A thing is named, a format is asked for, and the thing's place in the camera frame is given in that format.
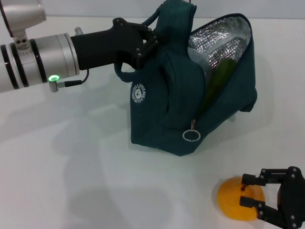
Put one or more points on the dark blue insulated lunch bag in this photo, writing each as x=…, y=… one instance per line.
x=155, y=107

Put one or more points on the green cucumber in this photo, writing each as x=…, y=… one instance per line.
x=221, y=74

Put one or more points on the orange yellow pear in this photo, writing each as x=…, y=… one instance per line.
x=228, y=198

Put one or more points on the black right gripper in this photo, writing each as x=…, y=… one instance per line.
x=293, y=202

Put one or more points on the silver left gripper connector stub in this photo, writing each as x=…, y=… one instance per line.
x=78, y=31

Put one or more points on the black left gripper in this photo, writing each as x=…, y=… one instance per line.
x=102, y=47

